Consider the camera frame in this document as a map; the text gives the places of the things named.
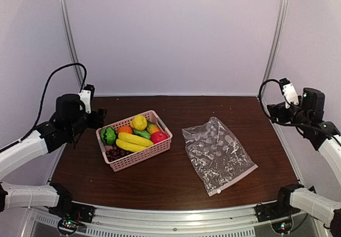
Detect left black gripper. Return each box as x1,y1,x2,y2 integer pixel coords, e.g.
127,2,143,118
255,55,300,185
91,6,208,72
67,108,107,138

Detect green toy watermelon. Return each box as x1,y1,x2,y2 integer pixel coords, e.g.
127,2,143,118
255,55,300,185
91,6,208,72
100,127,118,146

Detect orange toy orange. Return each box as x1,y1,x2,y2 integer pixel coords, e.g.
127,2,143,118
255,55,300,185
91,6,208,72
117,126,133,134

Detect yellow toy lemon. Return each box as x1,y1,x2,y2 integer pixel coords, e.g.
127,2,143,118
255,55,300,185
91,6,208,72
130,115,148,131

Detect yellow toy banana bunch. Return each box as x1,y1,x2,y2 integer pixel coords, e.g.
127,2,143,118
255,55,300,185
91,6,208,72
116,133,154,152

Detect clear zip top bag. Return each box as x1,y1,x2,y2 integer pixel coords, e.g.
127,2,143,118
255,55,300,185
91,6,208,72
182,117,258,197

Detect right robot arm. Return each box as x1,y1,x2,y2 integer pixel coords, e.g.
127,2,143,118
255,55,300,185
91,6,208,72
261,84,340,236

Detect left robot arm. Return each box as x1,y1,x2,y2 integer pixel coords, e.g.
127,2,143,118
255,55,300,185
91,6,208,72
1,90,107,218

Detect dark purple toy grapes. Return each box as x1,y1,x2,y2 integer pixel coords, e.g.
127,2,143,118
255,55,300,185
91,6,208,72
104,146,132,162

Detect green toy pepper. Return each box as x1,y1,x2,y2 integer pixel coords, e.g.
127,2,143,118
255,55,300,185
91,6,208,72
133,128,151,140

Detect pink perforated plastic basket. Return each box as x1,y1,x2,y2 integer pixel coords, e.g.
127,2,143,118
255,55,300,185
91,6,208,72
96,110,173,172

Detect orange green toy mango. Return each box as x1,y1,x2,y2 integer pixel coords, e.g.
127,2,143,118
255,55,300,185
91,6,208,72
146,121,160,135

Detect red toy apple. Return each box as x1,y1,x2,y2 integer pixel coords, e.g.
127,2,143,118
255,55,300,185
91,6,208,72
150,132,168,144

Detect left round circuit board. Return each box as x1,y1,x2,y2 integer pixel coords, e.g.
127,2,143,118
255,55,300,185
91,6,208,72
57,219,78,235

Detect round circuit board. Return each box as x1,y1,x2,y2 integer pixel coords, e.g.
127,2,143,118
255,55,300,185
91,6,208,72
57,219,78,235
271,219,293,235

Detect right round circuit board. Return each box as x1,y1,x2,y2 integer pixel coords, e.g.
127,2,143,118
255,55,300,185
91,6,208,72
271,219,293,235

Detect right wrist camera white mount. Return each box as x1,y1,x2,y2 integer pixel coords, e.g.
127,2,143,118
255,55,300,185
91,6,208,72
279,78,299,109

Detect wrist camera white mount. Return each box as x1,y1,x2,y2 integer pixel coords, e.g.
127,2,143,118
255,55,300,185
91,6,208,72
78,84,95,114
279,78,299,109

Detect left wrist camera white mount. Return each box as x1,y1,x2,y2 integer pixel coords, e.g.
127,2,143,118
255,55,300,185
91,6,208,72
78,84,95,114

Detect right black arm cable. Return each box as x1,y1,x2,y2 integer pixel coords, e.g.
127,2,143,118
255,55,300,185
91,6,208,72
258,78,307,127

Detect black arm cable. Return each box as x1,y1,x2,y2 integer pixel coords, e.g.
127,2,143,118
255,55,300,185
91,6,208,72
15,62,88,144
258,78,307,127

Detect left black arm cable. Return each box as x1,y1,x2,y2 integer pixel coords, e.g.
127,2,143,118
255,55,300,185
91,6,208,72
15,62,88,144

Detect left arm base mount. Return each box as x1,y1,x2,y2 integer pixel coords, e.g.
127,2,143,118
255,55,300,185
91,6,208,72
48,202,95,223

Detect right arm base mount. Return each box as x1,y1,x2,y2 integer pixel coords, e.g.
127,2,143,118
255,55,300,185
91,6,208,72
254,201,301,223

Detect front aluminium rail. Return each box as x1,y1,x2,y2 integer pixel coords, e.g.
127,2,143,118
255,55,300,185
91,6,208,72
19,203,331,236

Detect right aluminium frame post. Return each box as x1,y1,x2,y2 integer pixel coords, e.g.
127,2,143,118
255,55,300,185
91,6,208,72
263,0,289,81

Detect aluminium frame post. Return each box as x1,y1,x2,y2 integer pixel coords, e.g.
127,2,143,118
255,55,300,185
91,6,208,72
263,0,289,81
55,0,85,88

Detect left aluminium frame post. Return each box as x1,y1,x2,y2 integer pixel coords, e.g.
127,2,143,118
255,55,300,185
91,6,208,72
55,0,85,88

